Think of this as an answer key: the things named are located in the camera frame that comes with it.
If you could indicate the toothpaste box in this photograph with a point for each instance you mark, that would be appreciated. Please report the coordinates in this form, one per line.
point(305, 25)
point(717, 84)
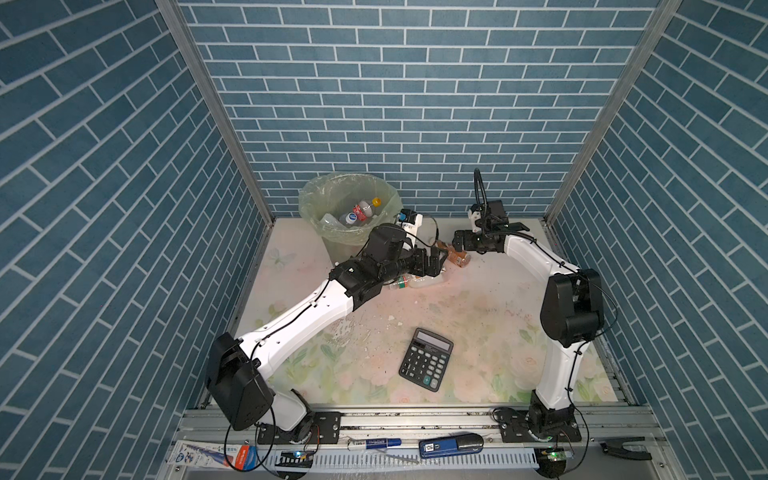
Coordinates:
point(208, 455)

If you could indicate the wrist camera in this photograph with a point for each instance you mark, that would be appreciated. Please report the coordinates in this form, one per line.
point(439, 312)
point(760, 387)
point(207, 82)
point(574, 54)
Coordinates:
point(475, 216)
point(410, 221)

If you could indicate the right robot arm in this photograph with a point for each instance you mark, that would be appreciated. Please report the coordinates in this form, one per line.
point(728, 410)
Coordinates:
point(572, 311)

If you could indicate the Pocari Sweat blue label bottle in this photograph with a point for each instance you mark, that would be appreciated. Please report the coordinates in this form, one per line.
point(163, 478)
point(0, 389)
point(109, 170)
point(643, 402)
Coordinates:
point(349, 220)

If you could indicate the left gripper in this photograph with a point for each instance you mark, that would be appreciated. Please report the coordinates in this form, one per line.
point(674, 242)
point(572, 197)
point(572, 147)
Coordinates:
point(433, 265)

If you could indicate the brown cafe bottle white swirl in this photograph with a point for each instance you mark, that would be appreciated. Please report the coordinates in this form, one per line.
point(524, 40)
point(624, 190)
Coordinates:
point(459, 258)

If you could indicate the green plastic bin liner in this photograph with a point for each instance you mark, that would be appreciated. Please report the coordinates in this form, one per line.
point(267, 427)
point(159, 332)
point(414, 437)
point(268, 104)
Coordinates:
point(309, 205)

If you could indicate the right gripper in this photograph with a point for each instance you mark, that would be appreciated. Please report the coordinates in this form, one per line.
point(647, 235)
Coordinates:
point(466, 246)

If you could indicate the white slotted cable duct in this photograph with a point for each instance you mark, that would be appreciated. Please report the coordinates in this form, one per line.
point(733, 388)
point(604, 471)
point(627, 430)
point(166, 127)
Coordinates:
point(403, 460)

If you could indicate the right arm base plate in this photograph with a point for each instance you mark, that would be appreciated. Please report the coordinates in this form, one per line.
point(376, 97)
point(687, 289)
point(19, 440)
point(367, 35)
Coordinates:
point(536, 425)

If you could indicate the blue box cutter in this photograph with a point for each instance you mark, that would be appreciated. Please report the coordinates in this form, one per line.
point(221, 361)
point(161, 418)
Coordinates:
point(449, 446)

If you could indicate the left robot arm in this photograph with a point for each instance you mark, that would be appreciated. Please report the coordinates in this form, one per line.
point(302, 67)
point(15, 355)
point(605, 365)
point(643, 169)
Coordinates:
point(237, 369)

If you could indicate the aluminium frame rail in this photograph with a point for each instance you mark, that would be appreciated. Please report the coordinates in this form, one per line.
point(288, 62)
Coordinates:
point(412, 424)

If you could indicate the crushed red bottle yellow cap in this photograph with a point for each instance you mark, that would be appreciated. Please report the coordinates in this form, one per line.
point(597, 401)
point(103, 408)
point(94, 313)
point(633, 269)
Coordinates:
point(367, 210)

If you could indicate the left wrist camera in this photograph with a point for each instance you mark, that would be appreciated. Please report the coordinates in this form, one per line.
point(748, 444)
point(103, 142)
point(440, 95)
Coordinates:
point(410, 221)

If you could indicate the square tea bottle white cap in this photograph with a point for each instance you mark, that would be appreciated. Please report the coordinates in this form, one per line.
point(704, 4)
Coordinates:
point(330, 222)

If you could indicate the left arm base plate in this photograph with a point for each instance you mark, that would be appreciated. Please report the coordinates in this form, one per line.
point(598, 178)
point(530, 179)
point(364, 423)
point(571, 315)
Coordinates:
point(316, 428)

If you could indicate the black spare gripper finger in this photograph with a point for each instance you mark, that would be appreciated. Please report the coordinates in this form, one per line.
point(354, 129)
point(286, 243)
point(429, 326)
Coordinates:
point(626, 448)

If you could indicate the blue marker pen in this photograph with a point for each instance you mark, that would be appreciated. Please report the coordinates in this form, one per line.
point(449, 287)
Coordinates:
point(373, 444)

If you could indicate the black desk calculator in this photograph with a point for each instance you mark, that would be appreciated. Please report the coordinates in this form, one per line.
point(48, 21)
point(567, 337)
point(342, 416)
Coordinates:
point(426, 359)

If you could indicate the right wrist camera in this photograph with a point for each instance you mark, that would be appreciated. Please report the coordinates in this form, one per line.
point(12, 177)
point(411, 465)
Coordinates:
point(475, 216)

